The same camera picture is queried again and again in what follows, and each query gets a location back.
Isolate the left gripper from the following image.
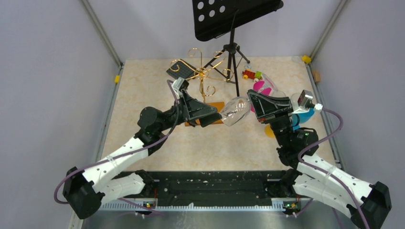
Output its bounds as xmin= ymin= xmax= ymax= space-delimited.
xmin=158 ymin=89 xmax=223 ymax=132

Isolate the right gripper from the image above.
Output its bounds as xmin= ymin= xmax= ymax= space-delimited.
xmin=247 ymin=90 xmax=294 ymax=147

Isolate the pink plastic wine glass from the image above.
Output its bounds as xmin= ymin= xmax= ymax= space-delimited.
xmin=253 ymin=81 xmax=273 ymax=95

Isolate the yellow plastic wine glass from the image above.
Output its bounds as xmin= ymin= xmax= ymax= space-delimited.
xmin=265 ymin=125 xmax=275 ymax=138

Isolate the clear back wine glass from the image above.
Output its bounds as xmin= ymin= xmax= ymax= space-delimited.
xmin=219 ymin=73 xmax=279 ymax=127

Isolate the clear wine glass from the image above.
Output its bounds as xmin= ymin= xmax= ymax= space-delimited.
xmin=219 ymin=73 xmax=279 ymax=127
xmin=290 ymin=93 xmax=300 ymax=110

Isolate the blue plastic wine glass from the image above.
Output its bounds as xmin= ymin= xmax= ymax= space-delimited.
xmin=291 ymin=108 xmax=315 ymax=131

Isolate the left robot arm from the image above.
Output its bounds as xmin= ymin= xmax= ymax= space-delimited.
xmin=57 ymin=91 xmax=222 ymax=219

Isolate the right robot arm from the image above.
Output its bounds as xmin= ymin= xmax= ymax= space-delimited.
xmin=247 ymin=89 xmax=392 ymax=229

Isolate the gold wine glass rack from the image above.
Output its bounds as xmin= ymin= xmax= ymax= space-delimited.
xmin=169 ymin=48 xmax=236 ymax=126

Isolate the colourful toy train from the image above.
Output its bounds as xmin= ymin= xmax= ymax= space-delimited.
xmin=242 ymin=69 xmax=262 ymax=83

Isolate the black mesh pad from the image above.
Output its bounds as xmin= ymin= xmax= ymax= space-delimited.
xmin=166 ymin=59 xmax=196 ymax=79

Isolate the brown wooden block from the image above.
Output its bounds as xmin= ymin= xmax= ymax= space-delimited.
xmin=311 ymin=70 xmax=321 ymax=83

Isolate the yellow corner clip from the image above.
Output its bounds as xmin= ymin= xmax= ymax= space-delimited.
xmin=301 ymin=55 xmax=312 ymax=64

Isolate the black music stand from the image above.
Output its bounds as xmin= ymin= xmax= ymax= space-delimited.
xmin=192 ymin=0 xmax=284 ymax=97

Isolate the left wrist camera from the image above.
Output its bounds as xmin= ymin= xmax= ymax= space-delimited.
xmin=171 ymin=77 xmax=189 ymax=96

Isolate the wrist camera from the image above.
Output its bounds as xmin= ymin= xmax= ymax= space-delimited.
xmin=292 ymin=90 xmax=323 ymax=114
xmin=171 ymin=77 xmax=189 ymax=96

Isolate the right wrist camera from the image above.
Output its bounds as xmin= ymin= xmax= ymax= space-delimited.
xmin=292 ymin=90 xmax=323 ymax=114

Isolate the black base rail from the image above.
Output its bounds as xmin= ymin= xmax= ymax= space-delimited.
xmin=124 ymin=170 xmax=302 ymax=214

